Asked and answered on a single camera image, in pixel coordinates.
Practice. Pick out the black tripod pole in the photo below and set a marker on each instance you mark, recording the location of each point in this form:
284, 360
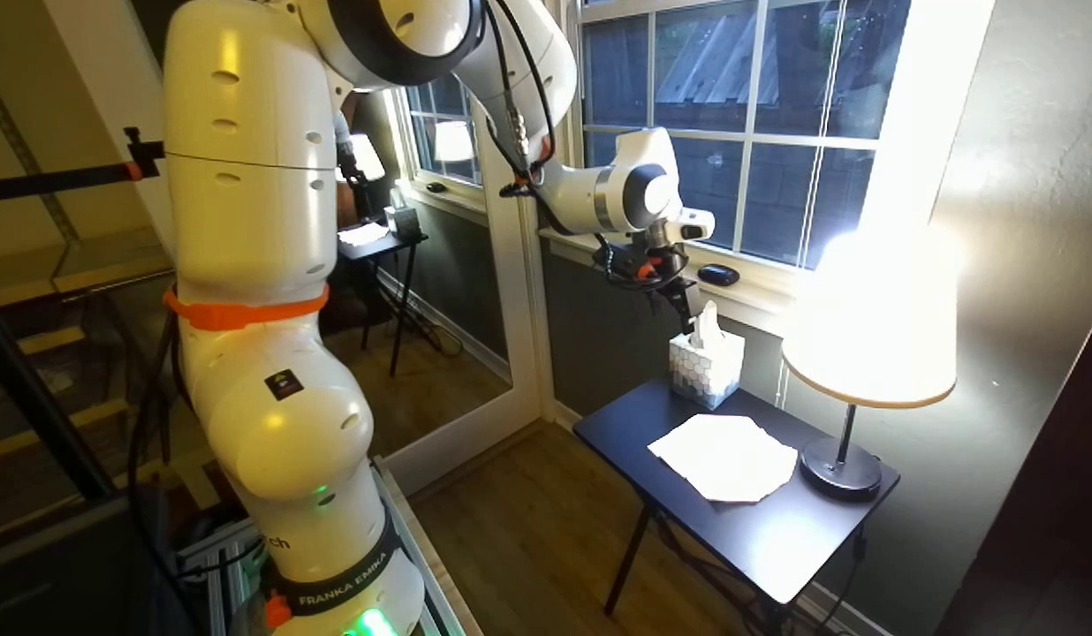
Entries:
62, 178

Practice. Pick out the clear blind wand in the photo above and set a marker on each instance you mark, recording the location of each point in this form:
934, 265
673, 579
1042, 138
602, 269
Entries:
820, 118

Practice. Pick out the white tissue square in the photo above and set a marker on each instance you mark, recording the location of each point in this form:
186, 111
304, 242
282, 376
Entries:
709, 329
722, 457

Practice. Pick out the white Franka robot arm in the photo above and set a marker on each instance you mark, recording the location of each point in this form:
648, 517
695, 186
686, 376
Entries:
263, 233

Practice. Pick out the table lamp white shade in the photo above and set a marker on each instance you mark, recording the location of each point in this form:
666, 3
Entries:
873, 329

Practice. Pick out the patterned cube tissue box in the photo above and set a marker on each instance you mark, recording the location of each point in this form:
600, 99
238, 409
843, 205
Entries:
706, 376

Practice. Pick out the black side table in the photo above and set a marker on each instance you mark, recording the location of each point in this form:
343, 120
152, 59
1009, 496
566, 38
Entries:
742, 534

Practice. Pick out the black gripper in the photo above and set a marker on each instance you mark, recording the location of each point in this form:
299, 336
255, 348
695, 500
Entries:
643, 259

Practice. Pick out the white framed grid window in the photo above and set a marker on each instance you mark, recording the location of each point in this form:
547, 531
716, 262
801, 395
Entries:
742, 118

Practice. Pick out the black folding stand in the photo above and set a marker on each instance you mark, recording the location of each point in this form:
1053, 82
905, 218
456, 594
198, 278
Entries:
406, 285

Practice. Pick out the black oval computer mouse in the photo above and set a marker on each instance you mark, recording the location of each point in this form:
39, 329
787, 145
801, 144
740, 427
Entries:
718, 272

